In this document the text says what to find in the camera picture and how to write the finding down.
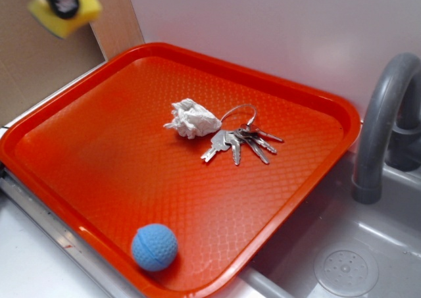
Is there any grey plastic sink basin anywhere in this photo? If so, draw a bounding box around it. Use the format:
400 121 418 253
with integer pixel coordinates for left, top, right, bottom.
241 155 420 297

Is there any silver key ring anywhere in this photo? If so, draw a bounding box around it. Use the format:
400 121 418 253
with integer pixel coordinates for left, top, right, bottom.
220 103 258 127

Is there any wooden post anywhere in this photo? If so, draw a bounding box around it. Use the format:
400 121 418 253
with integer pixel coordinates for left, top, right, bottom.
91 0 145 60

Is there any small silver key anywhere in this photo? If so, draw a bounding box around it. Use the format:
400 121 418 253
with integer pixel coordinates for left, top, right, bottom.
254 127 284 143

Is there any metal counter edge strip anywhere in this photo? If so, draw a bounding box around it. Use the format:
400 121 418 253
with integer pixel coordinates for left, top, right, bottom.
1 168 143 297

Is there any brown cardboard panel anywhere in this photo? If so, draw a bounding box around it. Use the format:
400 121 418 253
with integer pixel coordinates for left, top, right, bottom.
1 0 104 124

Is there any silver middle key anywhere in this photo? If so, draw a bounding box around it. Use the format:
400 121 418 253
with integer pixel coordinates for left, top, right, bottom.
251 136 277 154

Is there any round sink drain cover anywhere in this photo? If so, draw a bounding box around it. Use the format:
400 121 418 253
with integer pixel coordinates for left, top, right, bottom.
314 242 379 297

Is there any yellow sponge with grey pad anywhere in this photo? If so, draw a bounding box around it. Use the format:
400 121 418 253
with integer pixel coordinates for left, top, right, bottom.
28 0 102 39

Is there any grey plastic faucet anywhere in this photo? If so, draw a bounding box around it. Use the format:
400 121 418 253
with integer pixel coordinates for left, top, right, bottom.
352 53 420 204

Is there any orange plastic tray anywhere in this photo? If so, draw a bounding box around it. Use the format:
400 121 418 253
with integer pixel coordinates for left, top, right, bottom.
1 43 360 297

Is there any blue dimpled ball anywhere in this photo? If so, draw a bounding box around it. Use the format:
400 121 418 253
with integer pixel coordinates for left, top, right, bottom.
131 224 178 272

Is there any crumpled white paper tissue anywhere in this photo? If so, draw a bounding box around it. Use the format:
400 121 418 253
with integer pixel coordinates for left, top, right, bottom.
163 98 222 139

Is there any silver key with long blade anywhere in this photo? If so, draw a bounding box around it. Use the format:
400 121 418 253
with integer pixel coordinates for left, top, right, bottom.
244 138 270 164

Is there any large silver key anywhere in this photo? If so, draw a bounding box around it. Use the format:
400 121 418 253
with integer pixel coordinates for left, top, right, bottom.
201 130 230 162

